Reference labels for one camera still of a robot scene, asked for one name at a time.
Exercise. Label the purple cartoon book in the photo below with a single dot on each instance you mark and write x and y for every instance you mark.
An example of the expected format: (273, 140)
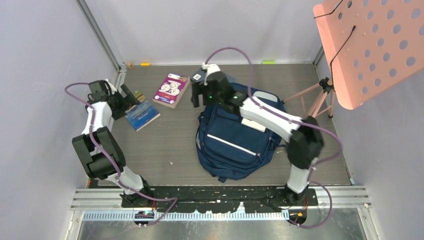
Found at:
(171, 90)

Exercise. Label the yellow tape piece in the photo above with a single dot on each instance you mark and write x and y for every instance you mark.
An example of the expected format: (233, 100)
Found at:
(145, 64)

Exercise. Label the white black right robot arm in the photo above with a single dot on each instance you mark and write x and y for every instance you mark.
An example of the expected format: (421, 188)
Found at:
(302, 136)

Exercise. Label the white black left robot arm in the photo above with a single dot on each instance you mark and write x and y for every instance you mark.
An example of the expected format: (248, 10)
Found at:
(98, 151)

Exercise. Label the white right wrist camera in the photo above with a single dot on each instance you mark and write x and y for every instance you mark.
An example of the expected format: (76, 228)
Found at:
(209, 69)

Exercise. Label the navy blue backpack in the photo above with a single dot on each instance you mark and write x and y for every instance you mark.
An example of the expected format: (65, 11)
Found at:
(230, 150)

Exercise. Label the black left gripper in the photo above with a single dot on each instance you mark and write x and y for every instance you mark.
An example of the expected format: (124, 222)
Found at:
(131, 101)

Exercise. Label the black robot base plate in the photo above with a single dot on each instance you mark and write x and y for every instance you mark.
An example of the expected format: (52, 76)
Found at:
(227, 198)

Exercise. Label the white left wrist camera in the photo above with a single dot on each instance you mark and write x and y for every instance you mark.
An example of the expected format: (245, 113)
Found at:
(111, 89)

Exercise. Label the pink perforated stand board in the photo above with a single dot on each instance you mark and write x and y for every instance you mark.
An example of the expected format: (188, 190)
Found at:
(370, 45)

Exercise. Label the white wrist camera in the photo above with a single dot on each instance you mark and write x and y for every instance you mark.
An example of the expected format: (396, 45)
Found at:
(209, 69)
(111, 89)

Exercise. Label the dark blue notebook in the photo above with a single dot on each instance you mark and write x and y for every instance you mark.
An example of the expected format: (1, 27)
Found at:
(198, 76)

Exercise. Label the aluminium frame rail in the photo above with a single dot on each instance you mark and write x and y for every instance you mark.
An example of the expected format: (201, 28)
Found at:
(90, 18)

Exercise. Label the blue green landscape book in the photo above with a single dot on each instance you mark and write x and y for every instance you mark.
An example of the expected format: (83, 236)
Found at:
(142, 114)

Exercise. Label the small wooden cube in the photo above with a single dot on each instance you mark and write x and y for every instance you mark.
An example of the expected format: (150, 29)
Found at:
(129, 65)

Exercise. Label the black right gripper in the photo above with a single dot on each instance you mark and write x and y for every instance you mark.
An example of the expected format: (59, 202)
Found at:
(197, 89)

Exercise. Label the green tape piece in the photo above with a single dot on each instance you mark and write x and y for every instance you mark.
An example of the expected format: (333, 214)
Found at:
(268, 62)

